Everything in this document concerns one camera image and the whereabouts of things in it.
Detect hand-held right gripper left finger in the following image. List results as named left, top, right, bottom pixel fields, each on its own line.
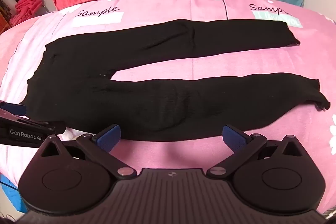
left=39, top=124, right=137, bottom=179

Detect blue box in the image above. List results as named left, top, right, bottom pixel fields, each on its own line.
left=0, top=174, right=19, bottom=197

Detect black pants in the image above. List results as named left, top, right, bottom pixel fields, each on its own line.
left=27, top=18, right=331, bottom=142

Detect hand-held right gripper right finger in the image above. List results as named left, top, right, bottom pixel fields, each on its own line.
left=206, top=124, right=303, bottom=179

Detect stack of red folded clothes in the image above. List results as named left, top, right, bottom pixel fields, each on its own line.
left=10, top=0, right=45, bottom=25

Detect pink printed bedsheet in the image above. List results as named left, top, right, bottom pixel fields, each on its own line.
left=0, top=0, right=336, bottom=215

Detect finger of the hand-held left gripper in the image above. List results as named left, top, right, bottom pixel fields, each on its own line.
left=0, top=101, right=27, bottom=117

